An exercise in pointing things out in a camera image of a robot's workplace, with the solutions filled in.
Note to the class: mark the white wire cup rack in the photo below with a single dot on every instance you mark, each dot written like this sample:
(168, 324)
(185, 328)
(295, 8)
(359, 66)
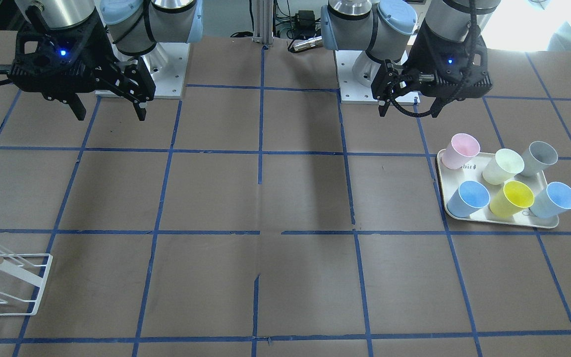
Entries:
(23, 280)

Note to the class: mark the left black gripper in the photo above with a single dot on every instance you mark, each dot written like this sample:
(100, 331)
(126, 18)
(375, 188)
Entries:
(422, 53)

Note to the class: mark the light blue plastic cup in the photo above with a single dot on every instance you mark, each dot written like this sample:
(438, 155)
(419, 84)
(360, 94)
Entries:
(470, 197)

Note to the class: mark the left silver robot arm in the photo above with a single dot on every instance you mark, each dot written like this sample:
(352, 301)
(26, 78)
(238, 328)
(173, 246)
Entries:
(382, 30)

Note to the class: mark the pink plastic cup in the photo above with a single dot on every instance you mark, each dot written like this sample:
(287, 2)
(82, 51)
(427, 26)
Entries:
(460, 150)

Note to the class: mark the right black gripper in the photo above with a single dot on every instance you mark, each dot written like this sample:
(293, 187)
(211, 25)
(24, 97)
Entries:
(98, 51)

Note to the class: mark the yellow plastic cup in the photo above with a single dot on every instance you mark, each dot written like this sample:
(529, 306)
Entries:
(513, 197)

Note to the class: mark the aluminium frame post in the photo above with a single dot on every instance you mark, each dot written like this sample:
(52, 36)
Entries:
(262, 19)

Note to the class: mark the cream plastic tray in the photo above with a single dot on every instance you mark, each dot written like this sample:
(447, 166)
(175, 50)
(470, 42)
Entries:
(449, 180)

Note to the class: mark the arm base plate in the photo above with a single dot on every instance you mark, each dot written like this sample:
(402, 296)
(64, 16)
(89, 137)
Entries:
(167, 64)
(355, 71)

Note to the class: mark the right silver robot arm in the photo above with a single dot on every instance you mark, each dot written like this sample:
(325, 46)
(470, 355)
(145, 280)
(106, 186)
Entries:
(133, 27)

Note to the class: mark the grey plastic cup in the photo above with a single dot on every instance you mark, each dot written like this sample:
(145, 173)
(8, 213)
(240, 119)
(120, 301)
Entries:
(537, 157)

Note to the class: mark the pale green plastic cup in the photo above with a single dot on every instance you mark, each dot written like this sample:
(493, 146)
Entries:
(505, 164)

